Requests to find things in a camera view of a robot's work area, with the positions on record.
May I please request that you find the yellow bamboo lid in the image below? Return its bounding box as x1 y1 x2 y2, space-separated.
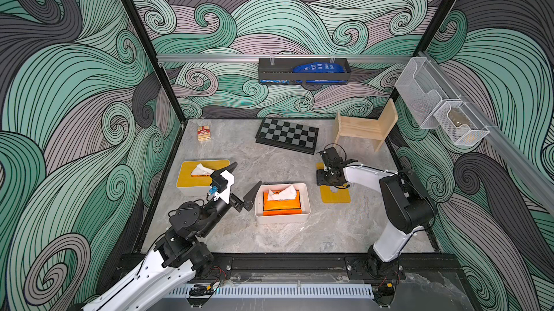
316 162 351 204
176 160 230 188

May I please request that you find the orange tissue pack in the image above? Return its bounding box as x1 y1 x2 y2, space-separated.
263 186 302 217
190 163 214 177

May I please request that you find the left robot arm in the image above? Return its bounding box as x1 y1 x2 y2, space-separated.
75 162 263 310

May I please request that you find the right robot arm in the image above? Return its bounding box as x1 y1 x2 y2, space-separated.
316 145 435 267

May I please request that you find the small red card box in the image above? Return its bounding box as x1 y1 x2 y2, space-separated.
197 125 212 142

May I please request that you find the black chessboard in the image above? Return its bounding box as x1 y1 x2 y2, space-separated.
255 118 319 155

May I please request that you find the small wooden chair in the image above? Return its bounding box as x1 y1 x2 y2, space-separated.
333 99 398 152

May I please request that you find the blue object in basket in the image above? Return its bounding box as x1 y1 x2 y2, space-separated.
293 62 345 74

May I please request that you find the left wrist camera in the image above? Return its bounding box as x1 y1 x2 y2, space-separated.
208 171 235 204

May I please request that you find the white slotted cable duct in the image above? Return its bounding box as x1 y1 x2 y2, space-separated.
166 284 375 299

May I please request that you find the black wall shelf basket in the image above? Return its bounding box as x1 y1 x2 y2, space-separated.
258 58 352 85

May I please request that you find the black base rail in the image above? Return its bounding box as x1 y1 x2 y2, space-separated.
200 253 460 273

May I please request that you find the clear plastic wall bin large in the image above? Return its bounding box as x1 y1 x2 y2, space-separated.
395 57 447 129

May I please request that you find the aluminium wall rail back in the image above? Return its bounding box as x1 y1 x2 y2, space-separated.
157 53 411 64

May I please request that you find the aluminium wall rail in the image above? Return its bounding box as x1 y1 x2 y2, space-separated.
157 53 411 64
418 51 553 214

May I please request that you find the clear plastic wall bin small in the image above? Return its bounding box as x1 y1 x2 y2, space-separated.
434 100 490 147

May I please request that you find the aluminium wall rail right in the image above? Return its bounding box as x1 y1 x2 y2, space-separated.
418 51 553 214

